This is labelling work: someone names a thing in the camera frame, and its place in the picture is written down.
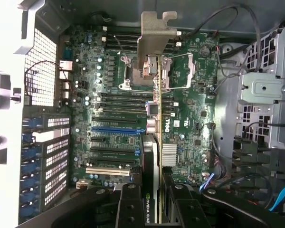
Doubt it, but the silver metal drive cage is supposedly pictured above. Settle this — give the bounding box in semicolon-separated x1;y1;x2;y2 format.
235;26;285;152

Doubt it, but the open black PC case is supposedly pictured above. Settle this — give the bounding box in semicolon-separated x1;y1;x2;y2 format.
0;0;285;228

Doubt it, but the CPU socket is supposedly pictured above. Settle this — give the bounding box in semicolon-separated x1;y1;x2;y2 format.
118;53;171;92

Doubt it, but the thin locking lever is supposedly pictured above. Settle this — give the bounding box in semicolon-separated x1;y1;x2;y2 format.
113;34;123;52

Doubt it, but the metal socket cover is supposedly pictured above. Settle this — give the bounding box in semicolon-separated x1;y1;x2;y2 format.
166;53;197;90

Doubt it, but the short black expansion slot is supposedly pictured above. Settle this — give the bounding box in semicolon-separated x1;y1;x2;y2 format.
90;137;105;148

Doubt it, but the white expansion slot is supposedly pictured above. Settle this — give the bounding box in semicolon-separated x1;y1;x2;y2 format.
85;166;131;178

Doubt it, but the round coin battery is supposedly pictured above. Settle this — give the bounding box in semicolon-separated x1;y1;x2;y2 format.
199;45;211;57

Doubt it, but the thin black sensor wire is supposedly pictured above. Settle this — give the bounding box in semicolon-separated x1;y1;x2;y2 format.
23;60;73;105

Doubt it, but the black RAM slot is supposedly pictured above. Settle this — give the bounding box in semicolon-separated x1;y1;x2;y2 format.
96;103;179;109
102;34;182;41
97;93;175;98
97;98;175;104
104;40;182;48
105;47;174;54

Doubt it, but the thin dark looped wire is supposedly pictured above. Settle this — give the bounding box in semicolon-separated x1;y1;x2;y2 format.
180;4;262;72

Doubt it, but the blue SATA wire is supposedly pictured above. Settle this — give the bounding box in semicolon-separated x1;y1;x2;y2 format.
268;184;285;212

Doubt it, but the long black expansion slot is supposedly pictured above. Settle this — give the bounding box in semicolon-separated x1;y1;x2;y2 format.
90;147;136;155
92;116;137;124

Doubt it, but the light blue ribbon wire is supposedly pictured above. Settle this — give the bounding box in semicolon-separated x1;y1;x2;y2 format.
199;172;216;192

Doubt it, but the blue expansion slot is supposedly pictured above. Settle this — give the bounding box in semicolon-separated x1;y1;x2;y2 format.
91;127;143;135

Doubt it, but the green motherboard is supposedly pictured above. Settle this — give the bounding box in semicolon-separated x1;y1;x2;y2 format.
58;26;220;190

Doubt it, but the silver chipset heatsink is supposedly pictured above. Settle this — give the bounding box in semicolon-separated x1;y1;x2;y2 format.
161;143;178;166

